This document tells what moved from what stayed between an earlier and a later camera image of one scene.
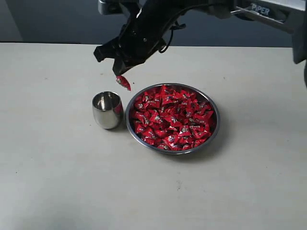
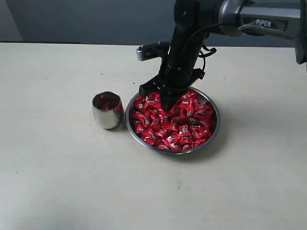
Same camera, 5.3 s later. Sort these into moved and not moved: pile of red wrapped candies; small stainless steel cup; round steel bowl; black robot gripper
Moved: black robot gripper
Not moved: round steel bowl; pile of red wrapped candies; small stainless steel cup
